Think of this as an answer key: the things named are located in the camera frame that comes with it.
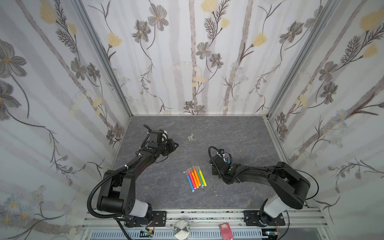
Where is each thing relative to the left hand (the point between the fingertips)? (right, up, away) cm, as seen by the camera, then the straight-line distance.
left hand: (176, 140), depth 88 cm
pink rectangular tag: (+26, -43, -17) cm, 53 cm away
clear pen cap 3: (+7, 0, +16) cm, 18 cm away
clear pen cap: (+10, +2, +19) cm, 22 cm away
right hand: (+22, -14, +3) cm, 26 cm away
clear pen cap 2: (+9, 0, +17) cm, 19 cm away
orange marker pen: (+12, -21, 0) cm, 24 cm away
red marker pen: (+8, -20, 0) cm, 21 cm away
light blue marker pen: (+8, -24, -2) cm, 25 cm away
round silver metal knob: (+6, -34, -29) cm, 45 cm away
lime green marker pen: (+15, -22, 0) cm, 27 cm away
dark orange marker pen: (+11, -22, 0) cm, 24 cm away
